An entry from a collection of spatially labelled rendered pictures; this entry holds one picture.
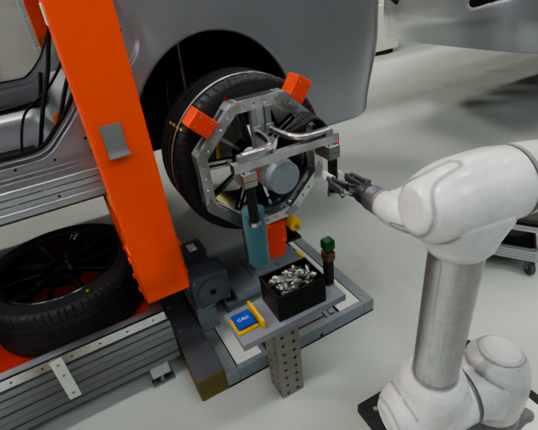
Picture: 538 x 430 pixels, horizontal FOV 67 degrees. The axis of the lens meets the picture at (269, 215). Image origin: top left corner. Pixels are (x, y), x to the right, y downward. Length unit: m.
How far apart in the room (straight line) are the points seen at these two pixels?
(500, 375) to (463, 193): 0.60
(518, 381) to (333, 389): 0.86
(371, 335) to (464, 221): 1.40
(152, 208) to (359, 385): 1.11
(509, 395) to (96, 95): 1.29
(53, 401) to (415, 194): 1.57
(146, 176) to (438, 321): 0.91
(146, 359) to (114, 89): 1.11
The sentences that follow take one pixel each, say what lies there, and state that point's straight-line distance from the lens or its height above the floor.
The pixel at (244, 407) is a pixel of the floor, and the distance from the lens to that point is 1.83.
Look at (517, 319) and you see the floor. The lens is 2.27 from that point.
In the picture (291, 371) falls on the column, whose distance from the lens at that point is 1.73.
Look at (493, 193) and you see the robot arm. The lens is 0.70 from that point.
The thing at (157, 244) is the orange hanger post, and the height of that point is 0.75.
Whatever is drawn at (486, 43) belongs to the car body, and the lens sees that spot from 3.79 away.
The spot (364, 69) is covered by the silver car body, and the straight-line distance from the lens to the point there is 2.34.
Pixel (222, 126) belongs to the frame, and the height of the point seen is 1.05.
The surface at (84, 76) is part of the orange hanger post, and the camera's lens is 1.22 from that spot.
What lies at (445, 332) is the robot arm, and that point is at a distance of 0.91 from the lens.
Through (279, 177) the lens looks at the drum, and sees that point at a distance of 1.47.
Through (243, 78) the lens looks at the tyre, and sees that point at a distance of 1.57.
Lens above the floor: 1.52
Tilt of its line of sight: 32 degrees down
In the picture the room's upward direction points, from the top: 7 degrees counter-clockwise
